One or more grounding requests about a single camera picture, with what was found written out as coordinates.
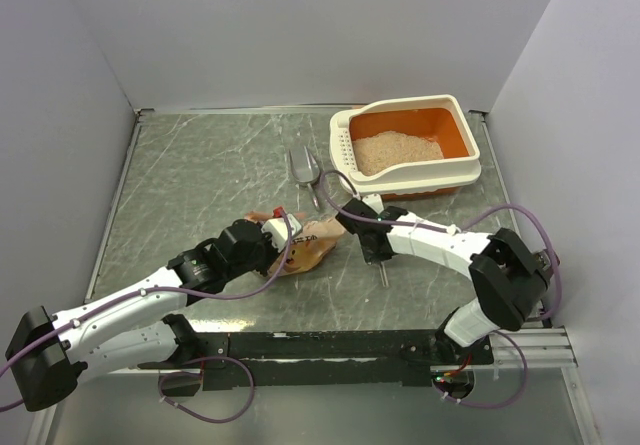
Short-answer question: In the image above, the clear plastic bag clip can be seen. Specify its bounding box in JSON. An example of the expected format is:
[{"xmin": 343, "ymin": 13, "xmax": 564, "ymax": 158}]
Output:
[{"xmin": 378, "ymin": 262, "xmax": 390, "ymax": 288}]

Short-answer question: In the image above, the pink cat litter bag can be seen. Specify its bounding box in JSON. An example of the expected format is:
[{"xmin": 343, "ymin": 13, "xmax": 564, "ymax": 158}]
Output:
[{"xmin": 247, "ymin": 209, "xmax": 347, "ymax": 279}]

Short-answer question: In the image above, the metal litter scoop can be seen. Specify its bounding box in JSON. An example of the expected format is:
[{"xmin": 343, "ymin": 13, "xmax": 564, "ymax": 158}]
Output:
[{"xmin": 288, "ymin": 145, "xmax": 321, "ymax": 211}]

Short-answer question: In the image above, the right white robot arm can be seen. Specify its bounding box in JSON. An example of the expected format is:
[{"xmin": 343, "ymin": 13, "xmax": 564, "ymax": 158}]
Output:
[{"xmin": 336, "ymin": 198, "xmax": 558, "ymax": 364}]

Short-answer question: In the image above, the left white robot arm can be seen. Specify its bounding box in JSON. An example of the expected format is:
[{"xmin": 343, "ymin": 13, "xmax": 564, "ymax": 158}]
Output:
[{"xmin": 1, "ymin": 218, "xmax": 301, "ymax": 412}]

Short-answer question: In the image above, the cream orange litter box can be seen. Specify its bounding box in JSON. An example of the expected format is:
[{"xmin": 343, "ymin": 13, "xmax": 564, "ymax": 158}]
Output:
[{"xmin": 329, "ymin": 95, "xmax": 481, "ymax": 199}]

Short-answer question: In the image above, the brown dustpan brush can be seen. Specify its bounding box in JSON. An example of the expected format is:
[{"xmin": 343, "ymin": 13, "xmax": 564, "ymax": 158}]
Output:
[{"xmin": 532, "ymin": 249, "xmax": 560, "ymax": 280}]

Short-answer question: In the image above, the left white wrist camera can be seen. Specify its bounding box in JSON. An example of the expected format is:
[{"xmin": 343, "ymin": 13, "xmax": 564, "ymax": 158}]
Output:
[{"xmin": 261, "ymin": 207, "xmax": 302, "ymax": 252}]

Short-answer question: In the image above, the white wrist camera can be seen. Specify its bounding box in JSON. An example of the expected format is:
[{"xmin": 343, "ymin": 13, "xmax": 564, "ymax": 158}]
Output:
[
  {"xmin": 261, "ymin": 207, "xmax": 302, "ymax": 252},
  {"xmin": 361, "ymin": 194, "xmax": 384, "ymax": 214}
]

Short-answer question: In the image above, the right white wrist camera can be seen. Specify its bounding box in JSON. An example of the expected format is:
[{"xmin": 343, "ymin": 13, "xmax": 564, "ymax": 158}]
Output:
[{"xmin": 361, "ymin": 194, "xmax": 384, "ymax": 214}]

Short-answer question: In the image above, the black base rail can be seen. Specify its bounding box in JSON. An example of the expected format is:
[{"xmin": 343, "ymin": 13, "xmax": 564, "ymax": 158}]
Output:
[{"xmin": 159, "ymin": 329, "xmax": 496, "ymax": 396}]

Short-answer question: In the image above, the aluminium frame rail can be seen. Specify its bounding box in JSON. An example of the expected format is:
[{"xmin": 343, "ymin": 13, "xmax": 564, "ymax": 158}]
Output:
[{"xmin": 66, "ymin": 324, "xmax": 575, "ymax": 383}]

